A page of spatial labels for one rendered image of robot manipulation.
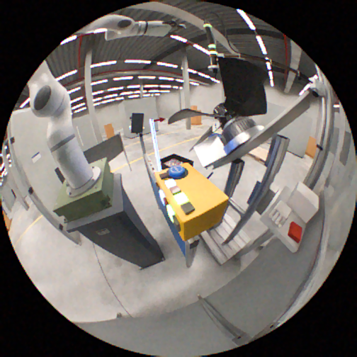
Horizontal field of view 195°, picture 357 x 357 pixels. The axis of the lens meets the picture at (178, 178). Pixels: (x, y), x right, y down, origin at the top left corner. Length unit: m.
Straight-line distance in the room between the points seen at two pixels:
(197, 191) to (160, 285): 1.13
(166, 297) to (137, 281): 0.33
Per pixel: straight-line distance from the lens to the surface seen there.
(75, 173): 0.45
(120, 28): 0.52
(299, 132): 6.16
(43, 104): 0.40
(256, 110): 0.82
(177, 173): 0.23
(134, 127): 1.02
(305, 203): 0.63
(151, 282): 1.26
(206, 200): 0.19
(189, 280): 1.21
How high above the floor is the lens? 1.21
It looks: 37 degrees down
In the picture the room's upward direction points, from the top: 5 degrees counter-clockwise
